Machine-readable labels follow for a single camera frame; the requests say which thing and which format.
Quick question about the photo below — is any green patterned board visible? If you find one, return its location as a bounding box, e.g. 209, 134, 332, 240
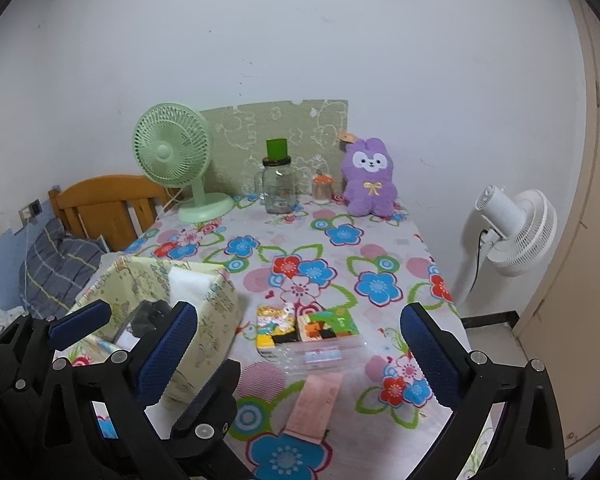
200, 99, 350, 198

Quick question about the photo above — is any yellow fabric storage box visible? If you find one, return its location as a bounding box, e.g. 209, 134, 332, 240
55, 255, 245, 406

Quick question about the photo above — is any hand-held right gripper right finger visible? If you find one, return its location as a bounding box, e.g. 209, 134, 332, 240
399, 303, 566, 480

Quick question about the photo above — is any pink tissue pack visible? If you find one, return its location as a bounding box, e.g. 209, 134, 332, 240
283, 372, 344, 445

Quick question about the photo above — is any white standing fan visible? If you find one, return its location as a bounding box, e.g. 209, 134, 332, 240
455, 185, 558, 306

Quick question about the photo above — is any grey plaid pillow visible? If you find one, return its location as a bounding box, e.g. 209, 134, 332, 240
17, 218, 112, 321

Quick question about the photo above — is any white crumpled cloth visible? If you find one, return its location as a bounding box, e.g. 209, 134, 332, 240
0, 306, 28, 333

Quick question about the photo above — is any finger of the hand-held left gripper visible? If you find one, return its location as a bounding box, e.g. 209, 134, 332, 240
47, 300, 113, 347
171, 359, 242, 457

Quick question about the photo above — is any glass jar with green lid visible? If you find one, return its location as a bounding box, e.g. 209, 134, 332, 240
252, 138, 301, 216

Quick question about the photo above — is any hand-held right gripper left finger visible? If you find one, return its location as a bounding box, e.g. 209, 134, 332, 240
35, 301, 199, 480

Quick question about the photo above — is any purple plush bunny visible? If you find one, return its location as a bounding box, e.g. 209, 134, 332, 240
337, 130, 400, 218

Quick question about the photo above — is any green desk fan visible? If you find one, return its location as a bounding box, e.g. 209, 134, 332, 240
132, 102, 236, 224

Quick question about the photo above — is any grey sock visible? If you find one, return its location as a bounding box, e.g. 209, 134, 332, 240
130, 300, 173, 340

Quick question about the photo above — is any small jar with orange lid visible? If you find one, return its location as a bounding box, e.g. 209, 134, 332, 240
311, 172, 336, 205

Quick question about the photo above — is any beige wardrobe door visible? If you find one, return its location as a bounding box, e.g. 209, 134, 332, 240
512, 0, 600, 461

